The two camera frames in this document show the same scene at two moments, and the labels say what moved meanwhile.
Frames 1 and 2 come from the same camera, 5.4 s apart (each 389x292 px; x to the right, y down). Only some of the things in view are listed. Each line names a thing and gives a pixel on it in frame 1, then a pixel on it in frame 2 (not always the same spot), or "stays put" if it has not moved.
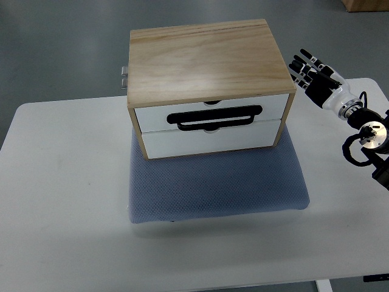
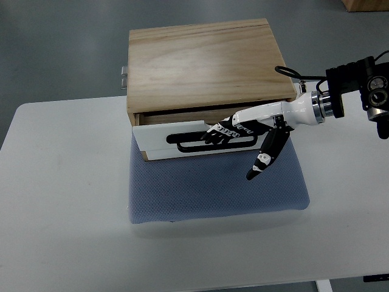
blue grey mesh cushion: (179, 187) stays put
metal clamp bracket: (124, 73) stays put
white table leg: (324, 285) stays put
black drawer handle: (180, 117) → (191, 137)
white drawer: (155, 118) → (184, 139)
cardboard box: (366, 5) stays put
